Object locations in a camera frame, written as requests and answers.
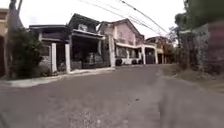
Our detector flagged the yellow building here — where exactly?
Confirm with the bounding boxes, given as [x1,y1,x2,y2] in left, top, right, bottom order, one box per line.
[0,8,9,78]

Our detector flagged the dirt verge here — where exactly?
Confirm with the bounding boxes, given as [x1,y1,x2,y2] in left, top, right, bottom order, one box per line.
[163,64,224,94]

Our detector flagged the dark house with white pillars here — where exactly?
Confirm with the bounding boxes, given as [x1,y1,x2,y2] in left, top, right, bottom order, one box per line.
[28,13,116,74]

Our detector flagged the overhead wires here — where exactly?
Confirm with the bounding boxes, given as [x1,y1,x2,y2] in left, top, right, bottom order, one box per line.
[78,0,171,36]

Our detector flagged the dark green bush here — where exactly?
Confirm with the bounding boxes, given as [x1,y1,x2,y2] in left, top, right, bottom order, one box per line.
[8,28,46,79]

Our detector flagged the dark stone wall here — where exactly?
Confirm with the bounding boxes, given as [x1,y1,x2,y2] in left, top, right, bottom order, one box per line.
[179,21,224,76]

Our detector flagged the yellow house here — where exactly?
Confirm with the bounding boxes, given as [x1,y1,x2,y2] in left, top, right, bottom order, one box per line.
[144,35,176,65]

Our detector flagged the pale concrete pavement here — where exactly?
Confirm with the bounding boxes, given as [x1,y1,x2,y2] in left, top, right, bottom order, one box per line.
[6,66,116,88]

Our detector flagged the tree trunk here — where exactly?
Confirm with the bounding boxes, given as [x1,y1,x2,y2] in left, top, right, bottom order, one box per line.
[3,0,24,78]

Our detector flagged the grey asphalt road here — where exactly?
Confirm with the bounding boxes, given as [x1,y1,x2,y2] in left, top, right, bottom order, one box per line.
[0,63,224,128]

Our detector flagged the pink house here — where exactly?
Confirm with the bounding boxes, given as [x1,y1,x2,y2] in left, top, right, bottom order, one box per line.
[98,18,159,66]

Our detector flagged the green trees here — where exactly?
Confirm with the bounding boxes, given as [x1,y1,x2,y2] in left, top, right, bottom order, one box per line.
[168,0,224,38]

